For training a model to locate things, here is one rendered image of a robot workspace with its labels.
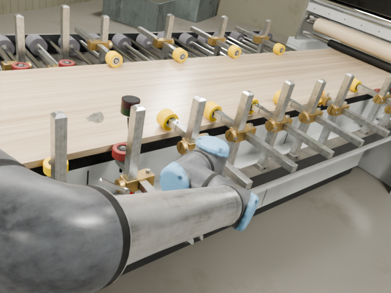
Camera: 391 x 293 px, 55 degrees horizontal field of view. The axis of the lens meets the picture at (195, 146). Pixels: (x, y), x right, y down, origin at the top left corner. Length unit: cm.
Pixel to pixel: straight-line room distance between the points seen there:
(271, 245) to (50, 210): 224
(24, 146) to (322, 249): 196
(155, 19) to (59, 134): 518
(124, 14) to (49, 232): 615
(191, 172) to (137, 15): 555
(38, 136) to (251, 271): 145
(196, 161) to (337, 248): 196
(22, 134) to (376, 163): 302
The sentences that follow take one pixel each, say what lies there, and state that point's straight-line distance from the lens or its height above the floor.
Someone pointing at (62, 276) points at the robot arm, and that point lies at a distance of 38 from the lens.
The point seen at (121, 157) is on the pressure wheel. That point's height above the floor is 89.
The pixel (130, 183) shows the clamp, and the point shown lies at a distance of 132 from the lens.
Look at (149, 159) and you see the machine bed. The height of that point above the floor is 76.
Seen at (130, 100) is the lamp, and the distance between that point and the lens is 122.
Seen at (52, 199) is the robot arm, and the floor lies 144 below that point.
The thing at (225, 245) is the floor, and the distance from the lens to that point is 243.
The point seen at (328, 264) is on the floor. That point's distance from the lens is 262.
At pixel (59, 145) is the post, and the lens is 111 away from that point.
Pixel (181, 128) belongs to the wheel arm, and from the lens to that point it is 150.
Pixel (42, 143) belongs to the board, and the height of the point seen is 90.
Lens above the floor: 168
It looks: 31 degrees down
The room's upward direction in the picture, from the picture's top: 13 degrees clockwise
